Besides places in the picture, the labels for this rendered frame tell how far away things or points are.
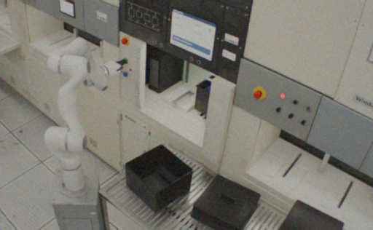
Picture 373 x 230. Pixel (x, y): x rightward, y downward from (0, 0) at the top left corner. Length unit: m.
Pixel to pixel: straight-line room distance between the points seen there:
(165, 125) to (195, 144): 0.25
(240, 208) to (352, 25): 1.10
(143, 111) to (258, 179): 0.91
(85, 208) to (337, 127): 1.42
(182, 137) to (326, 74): 1.08
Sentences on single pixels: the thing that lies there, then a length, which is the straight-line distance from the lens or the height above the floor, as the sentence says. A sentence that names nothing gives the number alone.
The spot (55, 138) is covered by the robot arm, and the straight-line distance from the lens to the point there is 1.91.
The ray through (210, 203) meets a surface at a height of 0.86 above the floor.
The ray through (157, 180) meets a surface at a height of 0.77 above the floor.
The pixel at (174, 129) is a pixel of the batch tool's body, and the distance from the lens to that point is 2.38.
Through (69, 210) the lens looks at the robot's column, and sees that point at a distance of 2.19.
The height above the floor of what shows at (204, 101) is 1.04.
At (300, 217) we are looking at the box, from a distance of 1.86.
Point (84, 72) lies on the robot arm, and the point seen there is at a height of 1.48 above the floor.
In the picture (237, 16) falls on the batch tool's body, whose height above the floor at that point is 1.76.
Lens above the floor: 2.40
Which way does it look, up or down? 38 degrees down
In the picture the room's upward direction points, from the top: 6 degrees clockwise
